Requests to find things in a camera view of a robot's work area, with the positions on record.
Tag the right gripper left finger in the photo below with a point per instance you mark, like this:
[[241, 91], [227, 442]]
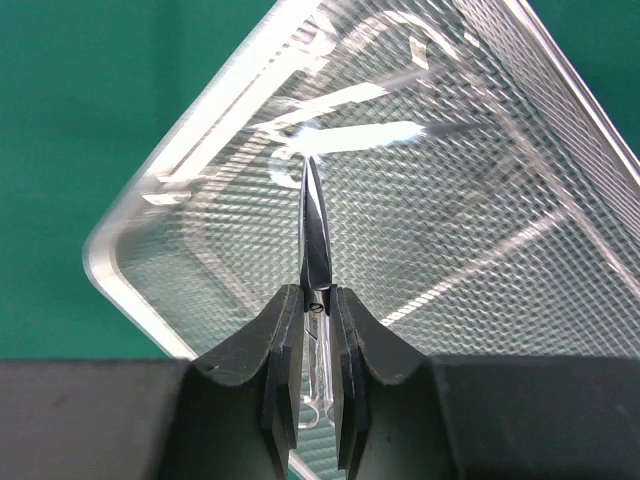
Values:
[[232, 413]]

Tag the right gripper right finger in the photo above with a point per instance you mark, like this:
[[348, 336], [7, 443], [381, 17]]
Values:
[[402, 414]]

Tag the wire mesh instrument tray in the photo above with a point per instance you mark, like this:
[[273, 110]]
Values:
[[520, 238]]

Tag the green surgical drape cloth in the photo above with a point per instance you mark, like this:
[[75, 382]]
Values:
[[87, 89]]

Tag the steel surgical scissors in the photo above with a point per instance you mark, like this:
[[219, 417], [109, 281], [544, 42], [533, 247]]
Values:
[[313, 142]]

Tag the steel clamp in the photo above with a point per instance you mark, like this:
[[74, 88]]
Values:
[[382, 55]]

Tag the steel forceps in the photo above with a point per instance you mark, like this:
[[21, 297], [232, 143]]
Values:
[[315, 266]]

